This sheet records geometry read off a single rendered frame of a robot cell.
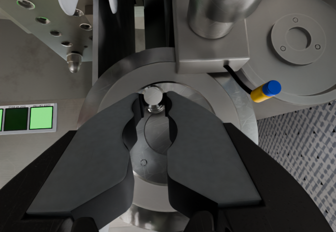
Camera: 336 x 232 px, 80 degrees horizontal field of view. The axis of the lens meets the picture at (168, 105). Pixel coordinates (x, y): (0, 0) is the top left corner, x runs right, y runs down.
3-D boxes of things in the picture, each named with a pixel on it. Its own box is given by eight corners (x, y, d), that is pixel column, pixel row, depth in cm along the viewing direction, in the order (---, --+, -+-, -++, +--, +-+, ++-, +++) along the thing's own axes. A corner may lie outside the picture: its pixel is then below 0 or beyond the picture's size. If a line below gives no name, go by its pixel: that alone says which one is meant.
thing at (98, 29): (99, -89, 21) (97, 85, 18) (134, 32, 44) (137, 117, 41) (94, -88, 21) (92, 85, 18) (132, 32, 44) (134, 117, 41)
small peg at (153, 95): (153, 79, 12) (169, 96, 12) (156, 90, 15) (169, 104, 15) (136, 95, 12) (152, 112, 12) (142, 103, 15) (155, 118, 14)
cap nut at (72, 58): (78, 52, 50) (78, 69, 49) (84, 58, 53) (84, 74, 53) (63, 52, 50) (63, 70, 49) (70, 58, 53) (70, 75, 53)
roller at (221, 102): (232, 56, 17) (251, 206, 15) (192, 107, 42) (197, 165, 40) (92, 65, 16) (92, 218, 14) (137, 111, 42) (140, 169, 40)
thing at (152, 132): (137, 205, 13) (99, 103, 15) (141, 197, 15) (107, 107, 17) (238, 159, 14) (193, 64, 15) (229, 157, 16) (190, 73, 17)
